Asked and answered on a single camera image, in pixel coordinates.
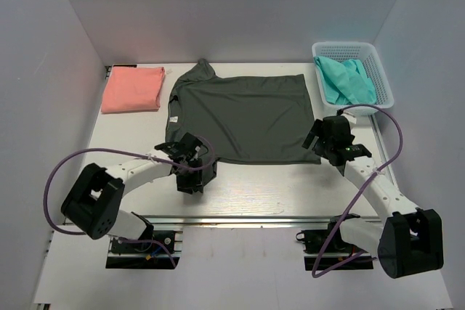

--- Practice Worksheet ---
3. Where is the aluminium rail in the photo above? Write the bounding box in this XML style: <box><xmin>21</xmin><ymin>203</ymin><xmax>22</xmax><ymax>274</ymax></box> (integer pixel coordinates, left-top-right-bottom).
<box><xmin>65</xmin><ymin>214</ymin><xmax>382</xmax><ymax>227</ymax></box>

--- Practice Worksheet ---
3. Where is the folded pink t-shirt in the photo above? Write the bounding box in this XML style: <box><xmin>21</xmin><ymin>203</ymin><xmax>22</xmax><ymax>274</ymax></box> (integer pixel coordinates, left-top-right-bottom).
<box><xmin>100</xmin><ymin>66</ymin><xmax>166</xmax><ymax>114</ymax></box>

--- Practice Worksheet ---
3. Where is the dark grey t-shirt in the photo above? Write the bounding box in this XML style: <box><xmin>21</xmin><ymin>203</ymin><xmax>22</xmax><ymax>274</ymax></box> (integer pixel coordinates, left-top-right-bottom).
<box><xmin>165</xmin><ymin>59</ymin><xmax>321</xmax><ymax>165</ymax></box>

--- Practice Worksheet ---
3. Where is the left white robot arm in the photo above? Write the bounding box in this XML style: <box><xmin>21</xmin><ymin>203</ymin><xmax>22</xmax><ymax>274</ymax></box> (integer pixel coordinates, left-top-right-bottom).
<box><xmin>61</xmin><ymin>133</ymin><xmax>217</xmax><ymax>251</ymax></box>

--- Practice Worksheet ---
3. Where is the teal t-shirt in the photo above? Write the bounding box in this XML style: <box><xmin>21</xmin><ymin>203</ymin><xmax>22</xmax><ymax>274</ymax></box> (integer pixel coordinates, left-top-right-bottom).
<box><xmin>314</xmin><ymin>56</ymin><xmax>377</xmax><ymax>105</ymax></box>

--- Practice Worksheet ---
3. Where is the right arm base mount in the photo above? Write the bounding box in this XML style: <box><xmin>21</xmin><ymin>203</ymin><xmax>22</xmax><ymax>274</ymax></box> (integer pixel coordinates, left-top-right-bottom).
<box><xmin>295</xmin><ymin>216</ymin><xmax>375</xmax><ymax>272</ymax></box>

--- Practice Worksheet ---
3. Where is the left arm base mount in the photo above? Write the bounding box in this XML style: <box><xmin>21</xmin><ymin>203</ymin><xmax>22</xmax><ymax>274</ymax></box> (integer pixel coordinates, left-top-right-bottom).
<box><xmin>105</xmin><ymin>216</ymin><xmax>183</xmax><ymax>270</ymax></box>

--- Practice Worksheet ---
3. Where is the white plastic basket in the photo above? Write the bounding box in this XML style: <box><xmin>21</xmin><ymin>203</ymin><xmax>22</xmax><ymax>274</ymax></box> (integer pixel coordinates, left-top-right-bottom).
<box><xmin>312</xmin><ymin>41</ymin><xmax>394</xmax><ymax>118</ymax></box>

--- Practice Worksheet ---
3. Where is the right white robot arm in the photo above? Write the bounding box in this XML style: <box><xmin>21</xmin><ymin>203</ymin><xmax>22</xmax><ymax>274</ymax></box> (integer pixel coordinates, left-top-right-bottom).
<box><xmin>302</xmin><ymin>115</ymin><xmax>444</xmax><ymax>279</ymax></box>

